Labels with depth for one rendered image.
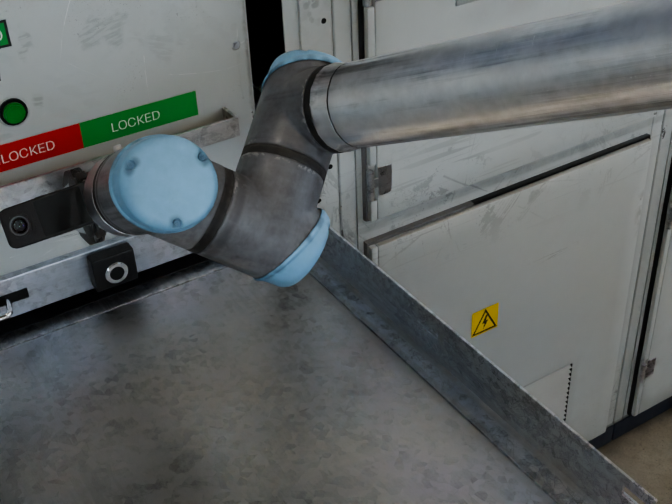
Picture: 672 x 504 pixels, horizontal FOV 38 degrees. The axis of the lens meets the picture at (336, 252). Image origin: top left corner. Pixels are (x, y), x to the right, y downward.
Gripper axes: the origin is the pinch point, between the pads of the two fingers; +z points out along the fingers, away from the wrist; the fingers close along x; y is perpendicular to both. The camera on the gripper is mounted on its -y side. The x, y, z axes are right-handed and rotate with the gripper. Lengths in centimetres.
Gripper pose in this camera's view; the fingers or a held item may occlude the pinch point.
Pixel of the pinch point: (69, 210)
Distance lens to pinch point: 126.2
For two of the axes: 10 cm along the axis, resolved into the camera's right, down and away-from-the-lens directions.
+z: -4.4, 0.2, 9.0
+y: 8.5, -3.2, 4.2
